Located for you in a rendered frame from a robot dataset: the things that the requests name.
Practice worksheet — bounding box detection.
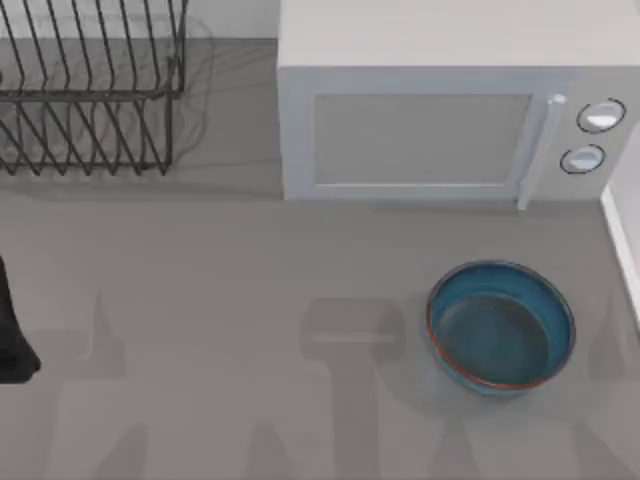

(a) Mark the black wire dish rack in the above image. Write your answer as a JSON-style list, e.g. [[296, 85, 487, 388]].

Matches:
[[0, 0, 190, 177]]

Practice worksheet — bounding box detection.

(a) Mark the pale grey microwave oven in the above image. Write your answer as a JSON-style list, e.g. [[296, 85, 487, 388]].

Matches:
[[276, 0, 640, 211]]

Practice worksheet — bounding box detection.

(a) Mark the blue bowl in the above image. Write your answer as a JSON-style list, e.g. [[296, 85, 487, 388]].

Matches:
[[425, 259, 577, 399]]

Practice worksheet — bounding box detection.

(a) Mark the pale microwave door handle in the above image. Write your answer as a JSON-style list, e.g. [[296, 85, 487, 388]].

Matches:
[[516, 93, 568, 212]]

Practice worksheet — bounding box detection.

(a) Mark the white microwave knob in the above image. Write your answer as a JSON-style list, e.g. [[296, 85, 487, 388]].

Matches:
[[559, 143, 608, 177], [575, 98, 628, 134]]

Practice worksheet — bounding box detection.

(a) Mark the microwave oven door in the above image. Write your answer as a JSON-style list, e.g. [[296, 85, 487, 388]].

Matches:
[[279, 67, 556, 202]]

